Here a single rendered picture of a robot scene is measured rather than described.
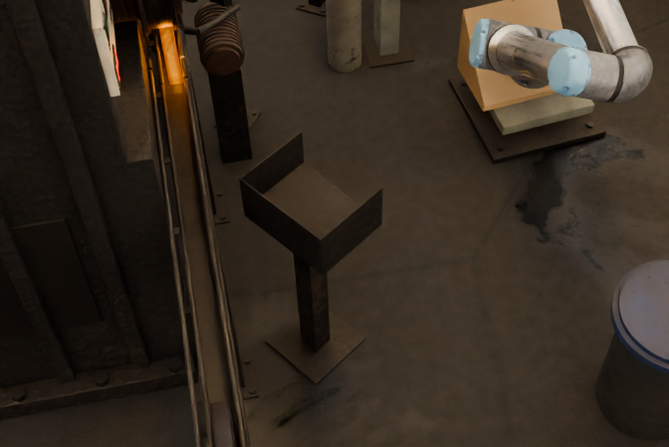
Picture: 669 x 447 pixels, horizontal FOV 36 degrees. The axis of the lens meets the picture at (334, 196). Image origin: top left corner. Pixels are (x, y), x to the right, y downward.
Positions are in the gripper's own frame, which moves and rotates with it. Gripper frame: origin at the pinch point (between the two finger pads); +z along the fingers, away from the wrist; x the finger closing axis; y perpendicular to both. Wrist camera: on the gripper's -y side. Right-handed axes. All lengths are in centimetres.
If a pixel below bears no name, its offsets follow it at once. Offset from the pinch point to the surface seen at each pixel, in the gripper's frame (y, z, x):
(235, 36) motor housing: -89, -11, -1
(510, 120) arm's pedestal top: -8.2, 24.3, -30.1
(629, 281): -18, -18, -110
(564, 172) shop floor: 5, 34, -48
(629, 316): -22, -19, -119
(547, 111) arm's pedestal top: 4.6, 24.2, -30.2
